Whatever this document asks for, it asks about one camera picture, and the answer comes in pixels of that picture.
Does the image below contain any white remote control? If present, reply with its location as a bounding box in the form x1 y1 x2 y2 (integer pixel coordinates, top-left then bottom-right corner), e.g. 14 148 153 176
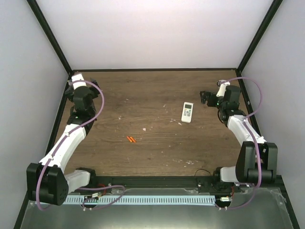
181 102 193 123

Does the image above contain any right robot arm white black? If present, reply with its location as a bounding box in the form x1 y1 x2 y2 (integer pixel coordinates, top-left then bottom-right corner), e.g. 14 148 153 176
200 84 278 192

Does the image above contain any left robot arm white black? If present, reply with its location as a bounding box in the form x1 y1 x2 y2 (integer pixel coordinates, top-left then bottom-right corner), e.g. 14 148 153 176
26 73 103 210

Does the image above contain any metal front plate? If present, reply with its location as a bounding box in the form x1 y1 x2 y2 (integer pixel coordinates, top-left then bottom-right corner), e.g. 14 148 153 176
22 188 293 229

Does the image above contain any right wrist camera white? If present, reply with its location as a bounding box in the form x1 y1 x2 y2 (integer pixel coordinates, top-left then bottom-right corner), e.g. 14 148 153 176
216 80 230 97

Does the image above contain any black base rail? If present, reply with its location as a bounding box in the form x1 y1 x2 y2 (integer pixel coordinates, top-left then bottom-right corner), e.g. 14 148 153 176
69 176 283 194

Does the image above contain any light blue slotted cable duct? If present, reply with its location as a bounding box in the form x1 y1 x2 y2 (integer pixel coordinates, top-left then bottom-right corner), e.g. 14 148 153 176
64 195 216 206

